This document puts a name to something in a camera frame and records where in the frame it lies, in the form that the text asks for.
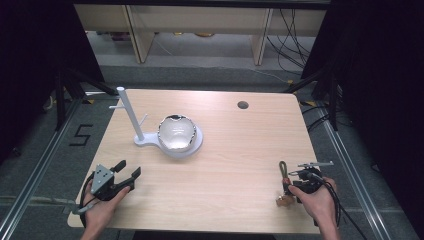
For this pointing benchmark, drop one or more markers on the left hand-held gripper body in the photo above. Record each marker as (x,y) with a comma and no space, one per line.
(101,180)

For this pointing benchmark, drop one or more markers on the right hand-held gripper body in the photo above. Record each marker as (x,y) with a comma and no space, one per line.
(310,181)

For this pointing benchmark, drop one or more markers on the person's right hand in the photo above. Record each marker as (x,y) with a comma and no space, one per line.
(316,203)

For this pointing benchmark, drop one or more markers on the person's left hand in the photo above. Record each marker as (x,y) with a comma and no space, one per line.
(101,211)

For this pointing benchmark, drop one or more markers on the white pegged stand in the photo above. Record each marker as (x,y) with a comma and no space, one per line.
(140,140)

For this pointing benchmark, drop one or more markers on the white bowl with silver rim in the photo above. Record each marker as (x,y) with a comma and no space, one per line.
(176,133)

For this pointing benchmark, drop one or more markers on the dark round table grommet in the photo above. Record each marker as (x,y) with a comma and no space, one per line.
(243,105)

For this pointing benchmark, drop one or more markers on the black tripod stand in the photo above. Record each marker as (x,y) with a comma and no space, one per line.
(328,90)
(66,90)

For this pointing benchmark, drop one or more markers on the dark curtain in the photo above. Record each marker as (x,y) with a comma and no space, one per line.
(383,83)
(30,66)

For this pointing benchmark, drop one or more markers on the light wooden shelf unit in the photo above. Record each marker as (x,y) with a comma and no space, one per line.
(200,20)

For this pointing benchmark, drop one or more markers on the aluminium floor rail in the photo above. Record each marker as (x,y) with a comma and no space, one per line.
(353,173)
(36,173)

